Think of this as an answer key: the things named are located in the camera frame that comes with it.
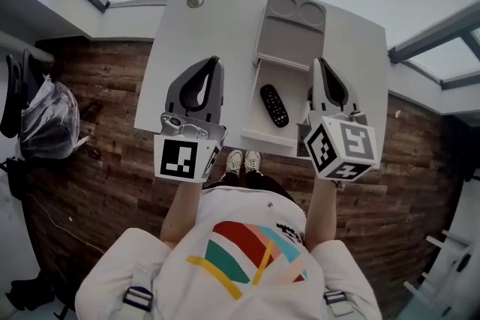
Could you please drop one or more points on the black folding cart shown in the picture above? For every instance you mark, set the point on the black folding cart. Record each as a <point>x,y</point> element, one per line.
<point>17,176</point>

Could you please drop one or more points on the clear plastic bag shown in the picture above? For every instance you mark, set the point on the clear plastic bag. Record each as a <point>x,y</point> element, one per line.
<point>48,120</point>

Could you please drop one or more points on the black remote control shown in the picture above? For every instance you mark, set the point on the black remote control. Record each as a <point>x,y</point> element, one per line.
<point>273,105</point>

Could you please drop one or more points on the person's left white shoe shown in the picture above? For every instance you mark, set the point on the person's left white shoe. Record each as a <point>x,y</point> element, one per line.
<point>234,161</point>

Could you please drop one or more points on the person's right forearm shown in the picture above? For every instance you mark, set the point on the person's right forearm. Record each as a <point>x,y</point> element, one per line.
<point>321,213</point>

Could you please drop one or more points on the black office chair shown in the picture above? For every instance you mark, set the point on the black office chair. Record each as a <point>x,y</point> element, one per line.
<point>17,93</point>

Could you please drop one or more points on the white table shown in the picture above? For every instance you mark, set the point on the white table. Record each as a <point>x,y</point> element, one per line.
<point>210,33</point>

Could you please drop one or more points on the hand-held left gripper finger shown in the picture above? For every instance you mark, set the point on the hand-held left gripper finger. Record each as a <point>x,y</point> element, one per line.
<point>218,93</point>
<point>173,97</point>

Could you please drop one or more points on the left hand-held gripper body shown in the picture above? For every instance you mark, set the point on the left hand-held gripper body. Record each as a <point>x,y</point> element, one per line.
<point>176,157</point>

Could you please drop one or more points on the black bag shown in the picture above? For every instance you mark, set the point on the black bag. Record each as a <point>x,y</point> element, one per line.
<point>30,292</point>

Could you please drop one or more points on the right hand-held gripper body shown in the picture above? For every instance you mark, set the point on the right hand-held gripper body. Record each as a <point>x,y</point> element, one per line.
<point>356,146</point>

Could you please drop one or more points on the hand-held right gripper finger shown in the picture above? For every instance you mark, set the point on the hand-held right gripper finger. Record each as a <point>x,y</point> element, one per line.
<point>343,93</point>
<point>318,90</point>

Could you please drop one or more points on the person's right white shoe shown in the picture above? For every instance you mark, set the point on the person's right white shoe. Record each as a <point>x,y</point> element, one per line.
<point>252,161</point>

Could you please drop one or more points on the white printed shirt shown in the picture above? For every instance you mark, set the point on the white printed shirt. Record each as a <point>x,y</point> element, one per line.
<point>232,273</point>

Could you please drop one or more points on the white rack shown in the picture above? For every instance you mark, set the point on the white rack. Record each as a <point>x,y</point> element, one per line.
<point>442,266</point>

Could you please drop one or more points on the black trousers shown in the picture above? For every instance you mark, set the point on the black trousers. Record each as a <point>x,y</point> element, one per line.
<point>262,181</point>

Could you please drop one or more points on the person's left forearm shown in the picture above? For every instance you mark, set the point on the person's left forearm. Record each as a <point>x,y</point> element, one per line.
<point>180,213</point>

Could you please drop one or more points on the person's white shoe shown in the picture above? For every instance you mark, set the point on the person's white shoe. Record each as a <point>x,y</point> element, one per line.
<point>234,161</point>
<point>252,161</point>

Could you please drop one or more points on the grey storage box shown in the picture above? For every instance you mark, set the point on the grey storage box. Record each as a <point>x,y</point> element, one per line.
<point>288,37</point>

